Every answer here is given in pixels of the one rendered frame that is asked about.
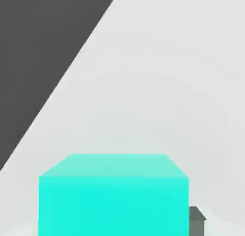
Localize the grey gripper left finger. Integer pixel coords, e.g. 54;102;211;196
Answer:
0;225;39;236

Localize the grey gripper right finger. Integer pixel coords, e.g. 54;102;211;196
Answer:
189;205;245;236

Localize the small cyan cube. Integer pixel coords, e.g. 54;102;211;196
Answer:
38;153;189;236

